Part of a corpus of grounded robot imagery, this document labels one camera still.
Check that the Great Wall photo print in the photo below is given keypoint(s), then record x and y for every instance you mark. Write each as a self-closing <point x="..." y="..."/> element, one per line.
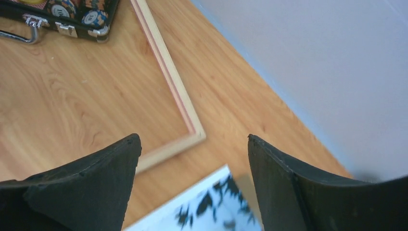
<point x="215" y="203"/>

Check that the black poker chip case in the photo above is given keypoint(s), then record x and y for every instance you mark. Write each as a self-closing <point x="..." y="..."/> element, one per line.
<point x="83" y="19"/>

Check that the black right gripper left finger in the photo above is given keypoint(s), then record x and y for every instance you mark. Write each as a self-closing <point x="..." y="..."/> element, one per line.
<point x="88" y="194"/>

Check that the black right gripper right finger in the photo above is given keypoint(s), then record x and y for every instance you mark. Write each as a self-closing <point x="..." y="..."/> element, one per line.
<point x="293" y="195"/>

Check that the brown backing board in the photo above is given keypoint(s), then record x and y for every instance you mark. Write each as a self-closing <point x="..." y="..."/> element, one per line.
<point x="245" y="184"/>

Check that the wooden picture frame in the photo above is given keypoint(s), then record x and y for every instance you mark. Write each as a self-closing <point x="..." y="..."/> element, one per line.
<point x="196" y="131"/>

